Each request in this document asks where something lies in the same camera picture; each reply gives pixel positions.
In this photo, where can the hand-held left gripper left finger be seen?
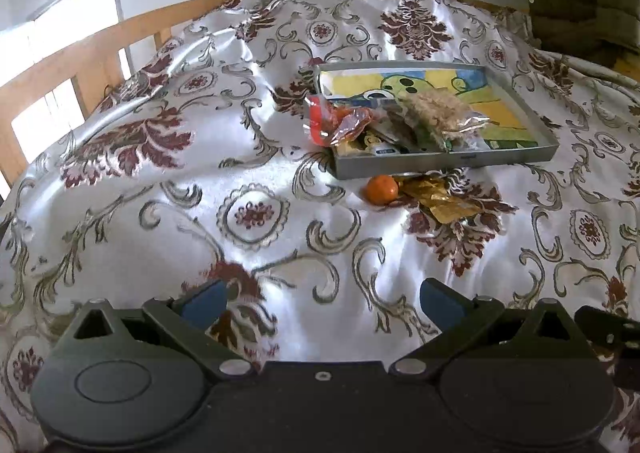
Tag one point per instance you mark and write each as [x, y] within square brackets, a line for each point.
[202, 305]

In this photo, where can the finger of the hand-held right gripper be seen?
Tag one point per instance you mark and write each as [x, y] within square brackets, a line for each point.
[600, 325]

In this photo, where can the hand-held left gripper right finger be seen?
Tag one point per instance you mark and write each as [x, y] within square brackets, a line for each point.
[440, 305]

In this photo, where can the golden yellow snack packet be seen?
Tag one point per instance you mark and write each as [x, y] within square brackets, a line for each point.
[440, 200]

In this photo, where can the mandarin orange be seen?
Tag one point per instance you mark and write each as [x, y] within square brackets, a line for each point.
[381, 189]

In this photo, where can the grey metal tray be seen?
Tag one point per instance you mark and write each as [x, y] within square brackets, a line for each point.
[450, 163]

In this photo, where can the clear rice cracker packet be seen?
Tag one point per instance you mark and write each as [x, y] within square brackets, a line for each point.
[435, 110]

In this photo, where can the red-orange snack packet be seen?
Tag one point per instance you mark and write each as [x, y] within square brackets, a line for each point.
[325, 120]

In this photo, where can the floral printed blanket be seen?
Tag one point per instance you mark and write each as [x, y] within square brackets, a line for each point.
[150, 213]

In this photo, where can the cartoon drawing tray liner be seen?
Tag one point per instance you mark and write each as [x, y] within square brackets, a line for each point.
[500, 108]

